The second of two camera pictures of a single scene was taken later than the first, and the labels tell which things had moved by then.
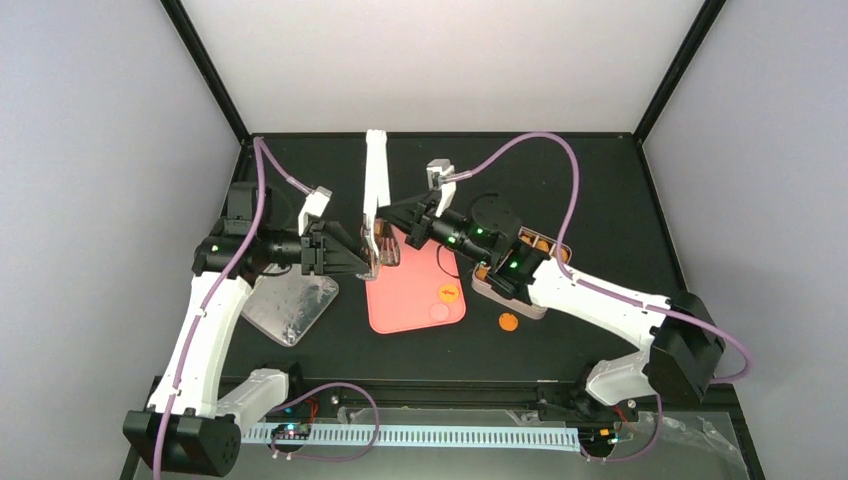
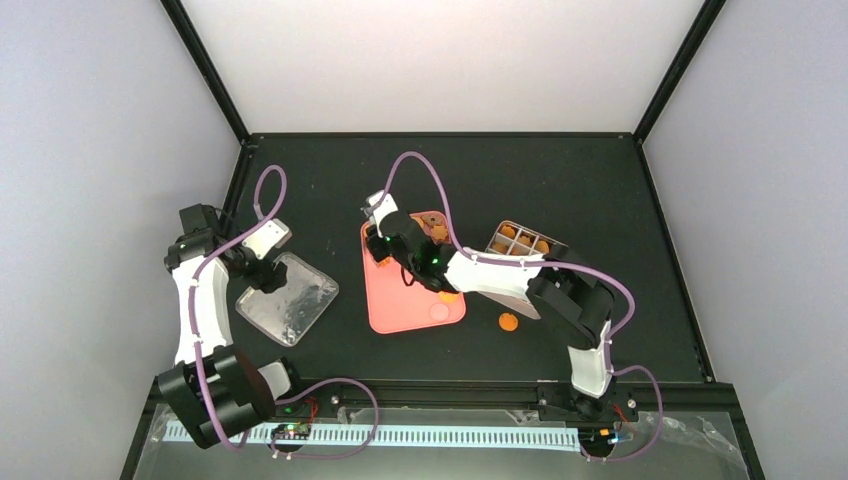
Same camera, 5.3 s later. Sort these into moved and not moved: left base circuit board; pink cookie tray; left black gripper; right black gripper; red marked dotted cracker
Moved: left black gripper; right black gripper
Not moved: pink cookie tray; red marked dotted cracker; left base circuit board
